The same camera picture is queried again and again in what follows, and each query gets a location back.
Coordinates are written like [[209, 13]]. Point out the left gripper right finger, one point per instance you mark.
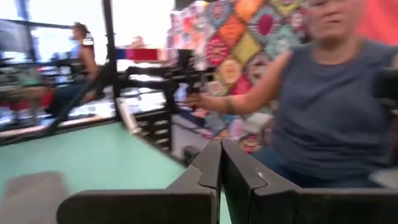
[[295, 207]]

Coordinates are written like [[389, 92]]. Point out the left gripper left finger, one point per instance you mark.
[[140, 208]]

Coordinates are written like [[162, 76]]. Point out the teal table mat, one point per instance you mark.
[[93, 155]]

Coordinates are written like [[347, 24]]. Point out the silver aluminium extrusion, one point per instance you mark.
[[129, 119]]

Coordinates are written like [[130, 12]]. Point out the person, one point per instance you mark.
[[88, 59], [326, 109]]

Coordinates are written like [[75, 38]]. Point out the colourful crochet quilt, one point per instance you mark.
[[236, 40]]

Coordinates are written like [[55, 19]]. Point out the red hanging cloth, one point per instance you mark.
[[382, 18]]

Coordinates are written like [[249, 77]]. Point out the black diagonal frame strut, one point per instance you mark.
[[77, 103]]

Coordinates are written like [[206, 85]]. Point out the black table frame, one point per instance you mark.
[[31, 139]]

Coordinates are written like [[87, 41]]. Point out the black vertical frame post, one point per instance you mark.
[[109, 46]]

